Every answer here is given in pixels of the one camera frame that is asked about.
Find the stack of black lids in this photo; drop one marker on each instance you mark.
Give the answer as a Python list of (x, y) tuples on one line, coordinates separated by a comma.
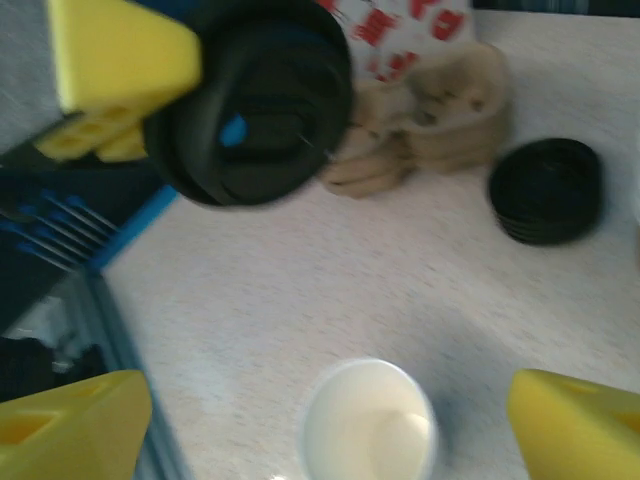
[(545, 192)]

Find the left blue table edge trim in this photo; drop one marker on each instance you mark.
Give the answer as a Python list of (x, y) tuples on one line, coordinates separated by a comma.
[(135, 230)]

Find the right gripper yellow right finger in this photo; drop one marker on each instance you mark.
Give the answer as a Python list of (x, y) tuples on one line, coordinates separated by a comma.
[(580, 435)]

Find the white paper coffee cup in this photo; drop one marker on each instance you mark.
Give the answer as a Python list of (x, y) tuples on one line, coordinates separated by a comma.
[(370, 425)]

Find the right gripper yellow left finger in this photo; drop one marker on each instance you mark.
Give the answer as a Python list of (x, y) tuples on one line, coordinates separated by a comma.
[(70, 430)]

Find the black plastic cup lid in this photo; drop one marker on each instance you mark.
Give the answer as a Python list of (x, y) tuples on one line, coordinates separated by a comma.
[(270, 75)]

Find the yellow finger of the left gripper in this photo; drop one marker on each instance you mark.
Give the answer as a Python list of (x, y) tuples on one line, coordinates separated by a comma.
[(120, 55)]

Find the brown cardboard cup carrier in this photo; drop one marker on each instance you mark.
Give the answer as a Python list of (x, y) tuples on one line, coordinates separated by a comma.
[(450, 125)]

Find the red white printed paper bag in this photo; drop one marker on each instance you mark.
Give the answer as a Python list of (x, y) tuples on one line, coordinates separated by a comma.
[(425, 30)]

